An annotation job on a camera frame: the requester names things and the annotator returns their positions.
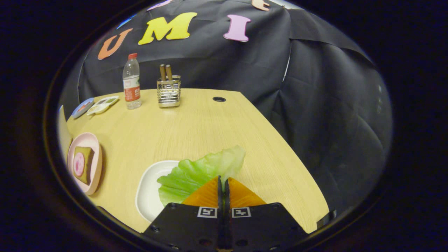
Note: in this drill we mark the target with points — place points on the white toaster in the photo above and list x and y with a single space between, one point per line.
64 133

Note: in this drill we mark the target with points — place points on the pink ham slice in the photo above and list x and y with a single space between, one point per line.
79 164

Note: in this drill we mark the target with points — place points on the dark table corner bracket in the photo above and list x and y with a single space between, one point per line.
325 218

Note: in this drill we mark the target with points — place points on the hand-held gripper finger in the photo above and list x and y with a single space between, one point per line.
226 199
220 199

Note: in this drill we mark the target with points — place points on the pink plate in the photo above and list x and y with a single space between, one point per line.
96 164

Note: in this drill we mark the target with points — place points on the black backdrop cloth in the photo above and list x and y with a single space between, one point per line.
315 105

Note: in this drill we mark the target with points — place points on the bread slice under ham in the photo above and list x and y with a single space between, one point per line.
89 164

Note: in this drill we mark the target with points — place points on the clear bottle with red cap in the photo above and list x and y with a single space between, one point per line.
132 87

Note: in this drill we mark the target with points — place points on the white plate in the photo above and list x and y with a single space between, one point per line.
148 196

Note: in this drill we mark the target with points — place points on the blue plate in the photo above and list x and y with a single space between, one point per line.
82 107

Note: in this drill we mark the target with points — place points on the white divided condiment tray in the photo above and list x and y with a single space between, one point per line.
103 105

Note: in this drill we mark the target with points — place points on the green lettuce leaf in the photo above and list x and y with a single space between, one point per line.
196 171

